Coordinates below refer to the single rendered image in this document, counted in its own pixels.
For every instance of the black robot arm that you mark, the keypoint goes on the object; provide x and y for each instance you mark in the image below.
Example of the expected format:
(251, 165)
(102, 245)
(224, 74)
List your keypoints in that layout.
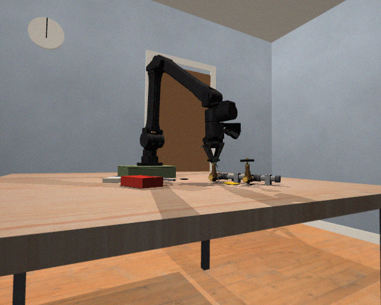
(211, 98)

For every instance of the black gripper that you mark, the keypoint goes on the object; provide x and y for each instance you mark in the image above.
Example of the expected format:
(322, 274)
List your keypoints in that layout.
(212, 141)

